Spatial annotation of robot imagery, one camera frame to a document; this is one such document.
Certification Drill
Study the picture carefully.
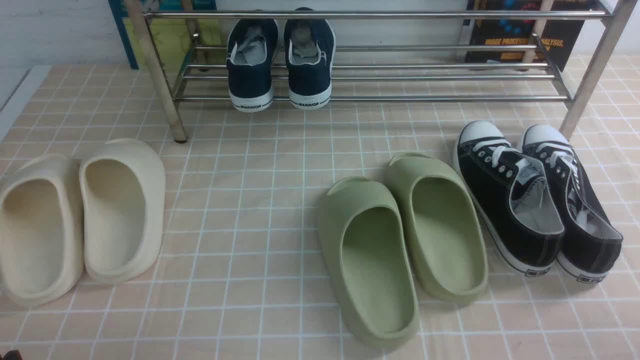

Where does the green slipper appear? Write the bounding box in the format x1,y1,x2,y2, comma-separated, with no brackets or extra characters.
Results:
315,177,419,350
384,152,489,304

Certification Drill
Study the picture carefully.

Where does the right green slipper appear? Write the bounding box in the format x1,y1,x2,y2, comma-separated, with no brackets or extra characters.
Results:
384,152,489,304

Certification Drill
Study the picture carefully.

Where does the metal shoe rack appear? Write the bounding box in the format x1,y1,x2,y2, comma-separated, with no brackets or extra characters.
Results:
124,0,638,144

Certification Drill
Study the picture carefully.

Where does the black canvas sneaker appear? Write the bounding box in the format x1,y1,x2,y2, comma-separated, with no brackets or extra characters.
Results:
519,124,624,285
452,120,565,277

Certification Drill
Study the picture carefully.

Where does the navy sneaker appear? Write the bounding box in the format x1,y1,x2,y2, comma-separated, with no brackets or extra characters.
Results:
283,18,337,110
225,18,280,113

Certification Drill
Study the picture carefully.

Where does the black book poster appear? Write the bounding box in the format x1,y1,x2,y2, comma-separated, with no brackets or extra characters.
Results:
464,0,597,71

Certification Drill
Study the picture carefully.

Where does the left navy sneaker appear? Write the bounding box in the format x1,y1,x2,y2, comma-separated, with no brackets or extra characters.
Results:
225,18,280,113

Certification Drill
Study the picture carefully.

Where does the left beige slipper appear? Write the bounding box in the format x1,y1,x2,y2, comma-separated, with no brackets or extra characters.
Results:
0,153,85,307

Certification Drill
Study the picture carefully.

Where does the right beige slipper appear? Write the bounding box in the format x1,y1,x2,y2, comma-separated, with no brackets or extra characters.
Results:
78,138,166,284

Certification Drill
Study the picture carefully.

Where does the right navy sneaker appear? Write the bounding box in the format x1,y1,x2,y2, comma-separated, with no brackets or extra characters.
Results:
283,18,337,110

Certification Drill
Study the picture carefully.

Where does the left green slipper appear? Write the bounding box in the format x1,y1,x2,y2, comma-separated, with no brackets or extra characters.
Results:
315,177,419,350

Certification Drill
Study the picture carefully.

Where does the beige slipper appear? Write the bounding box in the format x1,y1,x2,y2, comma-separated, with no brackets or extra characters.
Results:
78,138,166,284
0,153,85,307

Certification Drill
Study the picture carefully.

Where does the teal yellow book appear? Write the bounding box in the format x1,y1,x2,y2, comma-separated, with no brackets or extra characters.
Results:
109,0,223,71

